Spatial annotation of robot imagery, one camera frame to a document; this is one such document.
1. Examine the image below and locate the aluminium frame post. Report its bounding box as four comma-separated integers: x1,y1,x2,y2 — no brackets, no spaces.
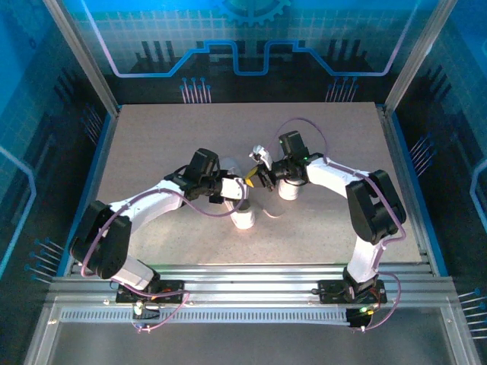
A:
383,0,460,117
41,0,122,118

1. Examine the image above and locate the black right controller board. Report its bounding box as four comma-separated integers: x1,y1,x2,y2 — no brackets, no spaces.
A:
345,306,377,330

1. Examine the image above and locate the blue table edge strip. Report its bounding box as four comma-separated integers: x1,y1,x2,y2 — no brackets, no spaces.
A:
56,112,118,277

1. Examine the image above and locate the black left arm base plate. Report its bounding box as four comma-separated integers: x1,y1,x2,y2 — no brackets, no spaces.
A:
115,279,188,305

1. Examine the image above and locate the slotted grey cable duct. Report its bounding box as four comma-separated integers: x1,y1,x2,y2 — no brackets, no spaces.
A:
59,308,353,325

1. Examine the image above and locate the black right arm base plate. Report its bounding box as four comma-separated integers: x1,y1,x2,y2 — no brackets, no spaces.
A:
317,279,388,305

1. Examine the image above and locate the aluminium mounting rail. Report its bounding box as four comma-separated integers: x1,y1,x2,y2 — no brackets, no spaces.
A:
47,263,457,305

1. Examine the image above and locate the aluminium side rail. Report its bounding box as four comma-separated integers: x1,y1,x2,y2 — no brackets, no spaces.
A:
376,105,437,277

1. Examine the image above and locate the white lace-up sneaker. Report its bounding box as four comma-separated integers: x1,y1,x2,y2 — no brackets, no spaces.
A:
277,178,305,202
222,157,285,230

